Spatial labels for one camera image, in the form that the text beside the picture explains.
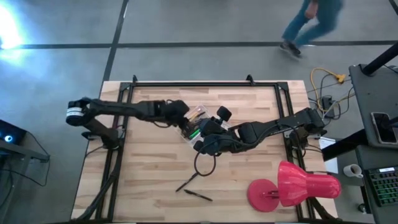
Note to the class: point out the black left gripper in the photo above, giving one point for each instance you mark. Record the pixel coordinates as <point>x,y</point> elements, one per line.
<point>177,112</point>

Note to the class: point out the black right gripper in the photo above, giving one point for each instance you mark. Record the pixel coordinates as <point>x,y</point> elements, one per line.
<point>216,129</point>

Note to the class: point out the green marker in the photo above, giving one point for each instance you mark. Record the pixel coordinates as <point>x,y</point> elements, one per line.
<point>194,134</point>

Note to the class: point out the yellow highlighter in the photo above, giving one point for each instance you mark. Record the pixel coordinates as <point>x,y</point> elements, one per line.
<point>195,115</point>

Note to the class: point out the clear plastic supply box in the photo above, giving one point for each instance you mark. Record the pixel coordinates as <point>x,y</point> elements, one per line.
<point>206,111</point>

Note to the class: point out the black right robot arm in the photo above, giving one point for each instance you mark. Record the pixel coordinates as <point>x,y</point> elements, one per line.
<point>273,127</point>

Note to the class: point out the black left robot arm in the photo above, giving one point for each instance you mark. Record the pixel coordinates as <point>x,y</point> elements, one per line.
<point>124,109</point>

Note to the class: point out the black box with blue light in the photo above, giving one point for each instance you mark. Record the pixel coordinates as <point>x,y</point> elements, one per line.
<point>11,132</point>

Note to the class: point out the red desk lamp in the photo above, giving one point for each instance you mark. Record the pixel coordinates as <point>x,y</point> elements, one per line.
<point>298,185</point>

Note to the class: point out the black power adapter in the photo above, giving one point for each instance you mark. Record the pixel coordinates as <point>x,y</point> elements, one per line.
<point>328,104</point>

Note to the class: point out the white paper sheet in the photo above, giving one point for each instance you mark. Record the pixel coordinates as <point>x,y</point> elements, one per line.
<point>331,161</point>

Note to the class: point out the black stand beam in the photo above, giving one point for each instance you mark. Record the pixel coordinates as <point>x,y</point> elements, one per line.
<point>342,149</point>

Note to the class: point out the white mug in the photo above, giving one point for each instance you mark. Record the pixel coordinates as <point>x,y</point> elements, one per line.
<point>353,170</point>

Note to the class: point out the person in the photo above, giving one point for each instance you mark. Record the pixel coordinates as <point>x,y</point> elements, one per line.
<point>317,21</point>

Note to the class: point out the grey metal side stand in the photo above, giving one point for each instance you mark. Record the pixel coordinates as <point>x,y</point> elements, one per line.
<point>21,152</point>

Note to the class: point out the grey side desk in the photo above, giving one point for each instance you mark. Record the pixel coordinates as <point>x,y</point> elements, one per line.
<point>370,93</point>

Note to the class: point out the black smartphone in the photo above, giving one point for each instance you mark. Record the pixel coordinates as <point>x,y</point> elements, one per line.
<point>384,127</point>

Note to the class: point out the backlit black keyboard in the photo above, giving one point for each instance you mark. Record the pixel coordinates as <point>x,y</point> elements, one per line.
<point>385,186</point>

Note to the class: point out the black stand pole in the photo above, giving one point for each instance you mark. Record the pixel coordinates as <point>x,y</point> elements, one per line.
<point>382,59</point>

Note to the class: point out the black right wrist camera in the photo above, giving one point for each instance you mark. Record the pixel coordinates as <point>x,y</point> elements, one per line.
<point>224,114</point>

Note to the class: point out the black aluminium table frame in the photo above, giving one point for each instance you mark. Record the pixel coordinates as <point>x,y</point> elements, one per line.
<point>233,84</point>

